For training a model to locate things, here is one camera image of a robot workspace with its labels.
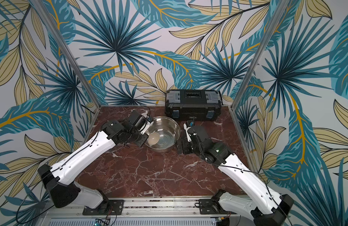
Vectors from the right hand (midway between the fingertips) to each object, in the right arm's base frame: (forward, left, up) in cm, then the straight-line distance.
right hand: (183, 141), depth 72 cm
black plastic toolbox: (+32, -9, -6) cm, 34 cm away
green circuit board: (-31, +43, -25) cm, 59 cm away
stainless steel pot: (+20, +8, -20) cm, 30 cm away
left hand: (+3, +22, -1) cm, 22 cm away
